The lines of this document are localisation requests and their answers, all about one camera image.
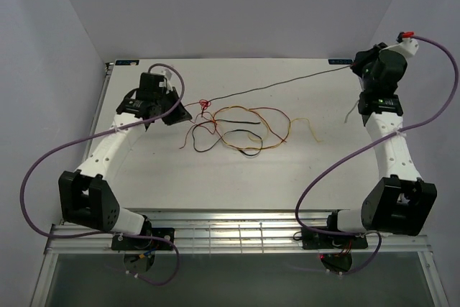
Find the red wire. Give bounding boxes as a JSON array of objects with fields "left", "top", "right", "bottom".
[
  {"left": 185, "top": 98, "right": 211, "bottom": 117},
  {"left": 179, "top": 106, "right": 291, "bottom": 152}
]

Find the black wire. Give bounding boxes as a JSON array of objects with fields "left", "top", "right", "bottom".
[
  {"left": 206, "top": 65, "right": 355, "bottom": 103},
  {"left": 192, "top": 118, "right": 263, "bottom": 159}
]

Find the yellow wire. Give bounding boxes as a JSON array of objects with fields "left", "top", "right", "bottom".
[{"left": 213, "top": 106, "right": 323, "bottom": 150}]

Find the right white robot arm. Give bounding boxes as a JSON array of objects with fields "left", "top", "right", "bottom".
[{"left": 324, "top": 38, "right": 437, "bottom": 247}]

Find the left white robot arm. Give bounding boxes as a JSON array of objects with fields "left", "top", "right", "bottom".
[{"left": 58, "top": 67, "right": 192, "bottom": 249}]

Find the left blue logo sticker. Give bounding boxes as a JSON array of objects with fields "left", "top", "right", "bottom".
[{"left": 115, "top": 60, "right": 139, "bottom": 66}]

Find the blue logo sticker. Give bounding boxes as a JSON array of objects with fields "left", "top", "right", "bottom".
[
  {"left": 328, "top": 58, "right": 354, "bottom": 65},
  {"left": 115, "top": 60, "right": 139, "bottom": 66}
]

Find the right blue logo sticker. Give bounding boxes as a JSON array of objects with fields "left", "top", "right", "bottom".
[{"left": 328, "top": 58, "right": 354, "bottom": 65}]

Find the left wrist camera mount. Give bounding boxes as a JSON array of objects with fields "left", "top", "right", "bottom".
[{"left": 162, "top": 68, "right": 173, "bottom": 90}]

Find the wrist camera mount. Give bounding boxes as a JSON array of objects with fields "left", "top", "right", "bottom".
[
  {"left": 384, "top": 32, "right": 419, "bottom": 59},
  {"left": 162, "top": 68, "right": 173, "bottom": 90}
]

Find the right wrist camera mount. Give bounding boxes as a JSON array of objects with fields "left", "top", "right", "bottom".
[{"left": 384, "top": 32, "right": 419, "bottom": 59}]

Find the aluminium rail frame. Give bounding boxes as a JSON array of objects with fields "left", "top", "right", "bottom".
[{"left": 32, "top": 58, "right": 449, "bottom": 306}]

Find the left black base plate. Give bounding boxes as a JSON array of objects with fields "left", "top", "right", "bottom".
[{"left": 111, "top": 227, "right": 175, "bottom": 252}]

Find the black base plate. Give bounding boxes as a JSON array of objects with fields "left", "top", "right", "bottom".
[
  {"left": 293, "top": 228, "right": 368, "bottom": 250},
  {"left": 111, "top": 227, "right": 175, "bottom": 252}
]

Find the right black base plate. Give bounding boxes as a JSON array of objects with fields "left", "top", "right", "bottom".
[{"left": 293, "top": 228, "right": 368, "bottom": 250}]

